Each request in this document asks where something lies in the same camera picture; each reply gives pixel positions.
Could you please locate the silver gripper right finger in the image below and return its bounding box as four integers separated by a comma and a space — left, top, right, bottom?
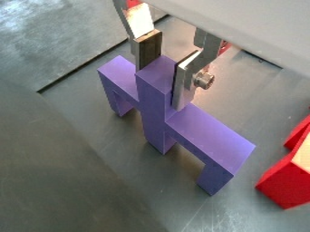
173, 28, 222, 111

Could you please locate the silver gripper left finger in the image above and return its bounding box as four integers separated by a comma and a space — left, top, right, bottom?
113, 0, 162, 71

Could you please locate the purple cross-shaped block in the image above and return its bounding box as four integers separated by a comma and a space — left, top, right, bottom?
98, 56, 254, 195

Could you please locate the red cross-shaped block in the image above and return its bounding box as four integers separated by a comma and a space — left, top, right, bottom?
256, 114, 310, 209

